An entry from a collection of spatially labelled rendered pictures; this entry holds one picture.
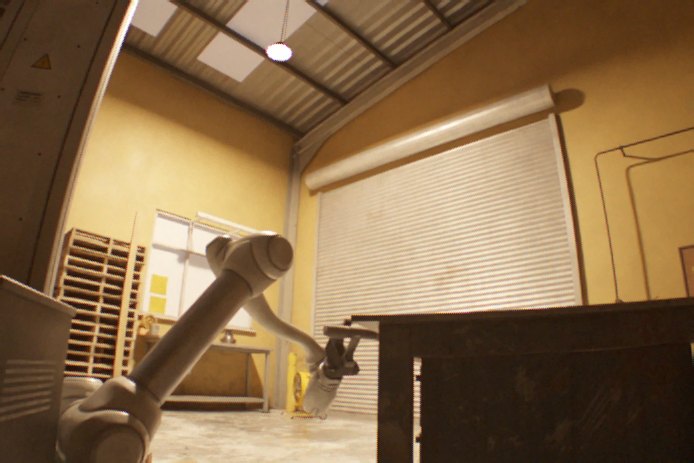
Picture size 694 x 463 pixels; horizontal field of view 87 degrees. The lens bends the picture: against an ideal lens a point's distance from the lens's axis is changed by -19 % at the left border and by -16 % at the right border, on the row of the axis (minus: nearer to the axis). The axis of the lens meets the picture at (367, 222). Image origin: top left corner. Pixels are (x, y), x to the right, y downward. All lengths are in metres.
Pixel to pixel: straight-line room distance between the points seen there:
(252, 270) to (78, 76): 0.69
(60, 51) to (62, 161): 0.34
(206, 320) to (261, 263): 0.20
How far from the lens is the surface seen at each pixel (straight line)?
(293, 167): 9.64
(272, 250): 1.13
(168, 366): 1.03
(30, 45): 1.39
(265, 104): 9.21
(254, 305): 1.37
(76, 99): 1.24
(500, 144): 6.70
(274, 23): 7.87
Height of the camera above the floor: 0.76
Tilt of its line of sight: 19 degrees up
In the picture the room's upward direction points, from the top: 1 degrees clockwise
